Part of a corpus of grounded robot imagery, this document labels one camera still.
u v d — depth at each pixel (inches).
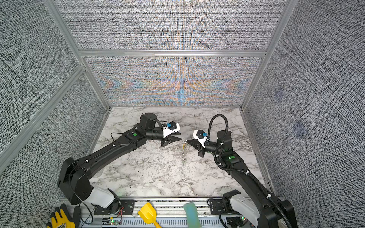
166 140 25.6
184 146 29.5
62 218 27.1
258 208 17.5
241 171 20.1
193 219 27.6
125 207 28.8
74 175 16.2
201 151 25.3
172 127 24.0
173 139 26.6
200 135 23.9
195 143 26.5
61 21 29.1
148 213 28.2
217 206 29.1
